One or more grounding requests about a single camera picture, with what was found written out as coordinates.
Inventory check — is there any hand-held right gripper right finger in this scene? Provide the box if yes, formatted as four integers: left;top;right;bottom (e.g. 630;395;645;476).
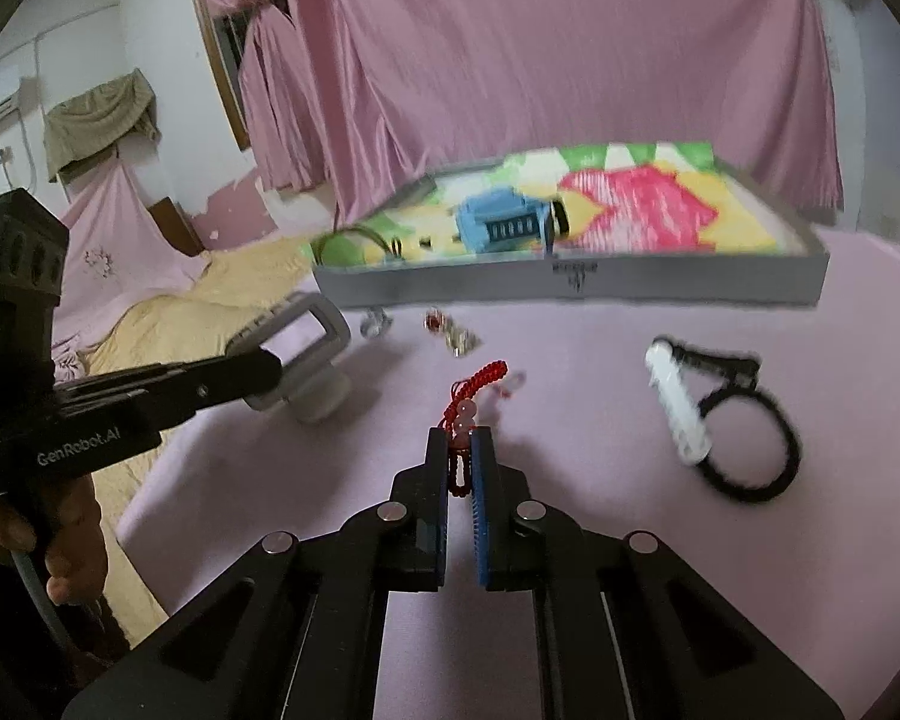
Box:
469;426;845;720

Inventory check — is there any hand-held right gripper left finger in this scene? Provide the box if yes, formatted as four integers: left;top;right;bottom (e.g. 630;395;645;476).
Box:
60;426;451;720

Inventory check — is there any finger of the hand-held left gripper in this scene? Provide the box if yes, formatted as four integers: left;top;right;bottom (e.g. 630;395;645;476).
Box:
54;349;284;425

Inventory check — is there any red cord bead bracelet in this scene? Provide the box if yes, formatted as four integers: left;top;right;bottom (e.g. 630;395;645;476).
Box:
441;358;511;500

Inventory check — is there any grey jewelry tray box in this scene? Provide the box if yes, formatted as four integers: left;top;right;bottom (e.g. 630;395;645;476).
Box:
311;141;832;310

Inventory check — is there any person's left hand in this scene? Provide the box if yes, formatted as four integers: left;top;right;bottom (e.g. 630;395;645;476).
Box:
0;474;110;610

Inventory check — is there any yellow blanket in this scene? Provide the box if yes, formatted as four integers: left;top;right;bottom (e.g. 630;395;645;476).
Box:
51;235;325;650

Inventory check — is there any pink embroidered sheet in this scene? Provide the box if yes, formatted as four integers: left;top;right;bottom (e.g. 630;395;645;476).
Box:
47;161;212;385

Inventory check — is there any pink table cloth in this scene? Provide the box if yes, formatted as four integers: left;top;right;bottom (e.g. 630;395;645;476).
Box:
115;227;900;720

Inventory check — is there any wooden headboard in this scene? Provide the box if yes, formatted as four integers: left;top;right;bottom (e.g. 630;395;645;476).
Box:
146;196;208;257

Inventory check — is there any olive green cloth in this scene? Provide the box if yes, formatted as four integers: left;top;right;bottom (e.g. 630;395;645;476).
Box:
43;68;161;183

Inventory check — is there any blue digital watch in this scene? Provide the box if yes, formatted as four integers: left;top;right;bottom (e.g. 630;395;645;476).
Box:
454;191;580;257

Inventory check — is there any tied pink curtain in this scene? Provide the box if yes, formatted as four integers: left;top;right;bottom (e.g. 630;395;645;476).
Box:
184;0;335;194

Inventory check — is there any large pink curtain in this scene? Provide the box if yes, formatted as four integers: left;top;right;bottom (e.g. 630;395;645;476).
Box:
270;0;847;232

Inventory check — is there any dark hair tie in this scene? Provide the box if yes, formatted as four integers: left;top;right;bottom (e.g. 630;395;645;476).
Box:
313;226;404;266

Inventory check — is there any grey cable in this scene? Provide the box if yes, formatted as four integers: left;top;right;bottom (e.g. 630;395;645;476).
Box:
13;549;72;650

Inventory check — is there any wooden window frame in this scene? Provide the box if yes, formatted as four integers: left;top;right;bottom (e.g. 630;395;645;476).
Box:
193;0;254;152

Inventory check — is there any black cord bracelet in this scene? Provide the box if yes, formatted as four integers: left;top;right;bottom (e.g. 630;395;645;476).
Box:
675;343;805;505

